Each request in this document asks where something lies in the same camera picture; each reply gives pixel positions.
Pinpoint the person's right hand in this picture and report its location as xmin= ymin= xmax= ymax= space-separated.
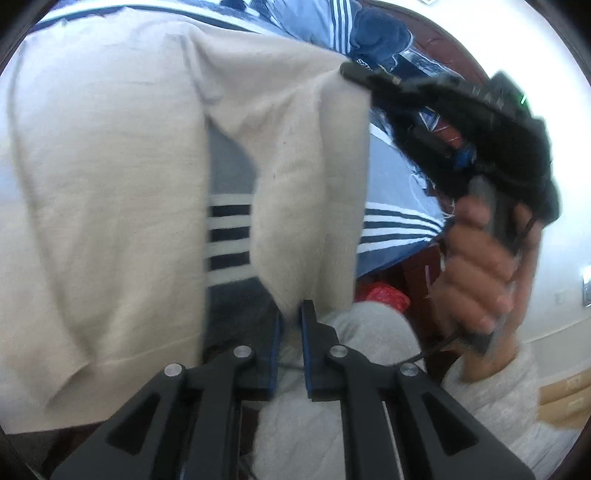
xmin=434 ymin=196 xmax=543 ymax=384

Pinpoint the person's light fleece clothing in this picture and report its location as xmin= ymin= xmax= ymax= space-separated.
xmin=252 ymin=300 xmax=444 ymax=480

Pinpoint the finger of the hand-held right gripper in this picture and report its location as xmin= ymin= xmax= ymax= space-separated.
xmin=339 ymin=61 xmax=444 ymax=100
xmin=369 ymin=90 xmax=444 ymax=185

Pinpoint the black cable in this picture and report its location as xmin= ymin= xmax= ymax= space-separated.
xmin=277 ymin=215 xmax=542 ymax=371

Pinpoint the blue white striped bedsheet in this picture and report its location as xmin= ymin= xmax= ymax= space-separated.
xmin=28 ymin=0 xmax=455 ymax=361

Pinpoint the person's right forearm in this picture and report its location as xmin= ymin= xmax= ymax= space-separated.
xmin=441 ymin=344 xmax=583 ymax=478

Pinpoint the blue white striped cloth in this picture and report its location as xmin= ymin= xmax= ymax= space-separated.
xmin=222 ymin=0 xmax=365 ymax=55

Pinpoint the cream knit garment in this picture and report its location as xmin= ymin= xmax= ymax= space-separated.
xmin=0 ymin=9 xmax=372 ymax=435

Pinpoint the cardboard box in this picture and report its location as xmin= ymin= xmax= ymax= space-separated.
xmin=538 ymin=369 xmax=591 ymax=431

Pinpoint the dark wooden headboard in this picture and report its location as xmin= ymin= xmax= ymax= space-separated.
xmin=360 ymin=0 xmax=497 ymax=93

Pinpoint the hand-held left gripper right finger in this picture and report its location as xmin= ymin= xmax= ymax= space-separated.
xmin=299 ymin=300 xmax=536 ymax=480

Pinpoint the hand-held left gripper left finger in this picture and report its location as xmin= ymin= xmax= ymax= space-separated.
xmin=51 ymin=309 xmax=283 ymax=480

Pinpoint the red patterned bag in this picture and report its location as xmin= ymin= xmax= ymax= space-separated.
xmin=358 ymin=282 xmax=411 ymax=315

